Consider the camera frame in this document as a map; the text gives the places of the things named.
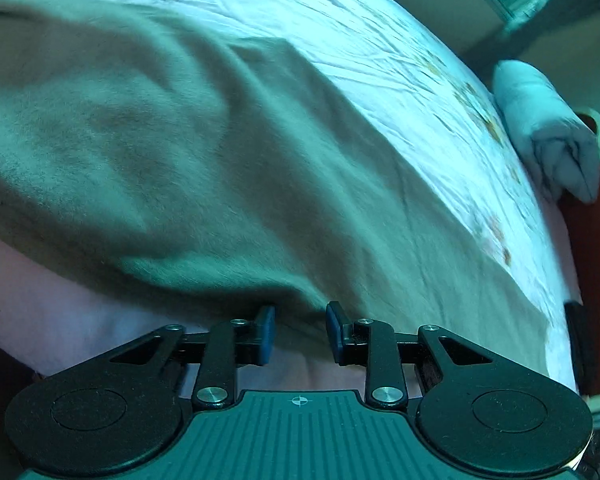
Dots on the bed with floral sheet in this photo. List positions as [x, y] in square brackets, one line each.
[405, 60]

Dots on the rolled light blue duvet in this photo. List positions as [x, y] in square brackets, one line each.
[545, 115]

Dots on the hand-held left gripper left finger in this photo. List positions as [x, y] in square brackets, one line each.
[266, 336]

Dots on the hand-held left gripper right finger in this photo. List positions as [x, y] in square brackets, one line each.
[333, 332]

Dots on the grey-green pants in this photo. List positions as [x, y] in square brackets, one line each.
[190, 160]

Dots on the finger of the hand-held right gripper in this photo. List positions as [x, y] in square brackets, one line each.
[576, 345]

